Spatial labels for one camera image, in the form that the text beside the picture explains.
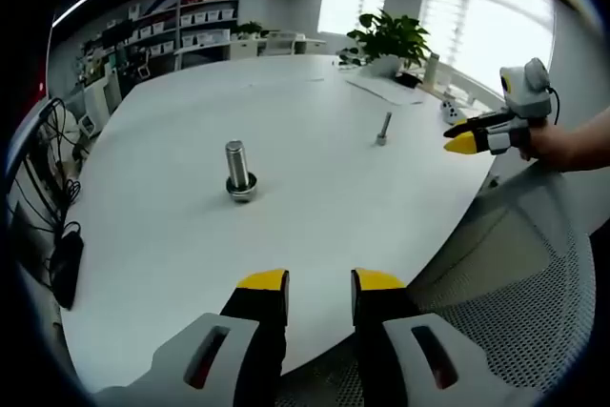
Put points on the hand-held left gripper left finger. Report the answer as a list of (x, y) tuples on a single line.
[(257, 331)]

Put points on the thin threaded steel stud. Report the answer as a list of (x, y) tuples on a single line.
[(385, 126)]

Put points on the grey mesh office chair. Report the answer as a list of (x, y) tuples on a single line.
[(524, 283)]

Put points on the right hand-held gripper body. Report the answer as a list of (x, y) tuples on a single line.
[(522, 87)]

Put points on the black power adapter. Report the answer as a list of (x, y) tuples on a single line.
[(67, 264)]

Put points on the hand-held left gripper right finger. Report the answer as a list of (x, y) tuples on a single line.
[(381, 326)]

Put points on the large green potted plant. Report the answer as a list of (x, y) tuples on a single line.
[(391, 35)]

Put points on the window with white blinds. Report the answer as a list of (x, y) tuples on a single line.
[(476, 11)]

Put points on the thick threaded steel stud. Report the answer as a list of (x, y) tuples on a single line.
[(236, 161)]

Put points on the person's right hand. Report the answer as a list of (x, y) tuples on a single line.
[(543, 142)]

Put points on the white plant pot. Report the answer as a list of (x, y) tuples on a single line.
[(388, 66)]

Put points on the white storage unit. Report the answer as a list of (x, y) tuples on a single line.
[(100, 97)]

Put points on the shelf with white bins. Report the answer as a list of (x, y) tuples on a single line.
[(190, 21)]

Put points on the black bag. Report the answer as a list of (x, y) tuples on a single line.
[(410, 79)]

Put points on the white low cabinet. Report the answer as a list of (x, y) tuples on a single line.
[(286, 45)]

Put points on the white bottle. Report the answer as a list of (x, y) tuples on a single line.
[(431, 68)]

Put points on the small green plant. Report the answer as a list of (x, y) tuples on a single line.
[(250, 29)]

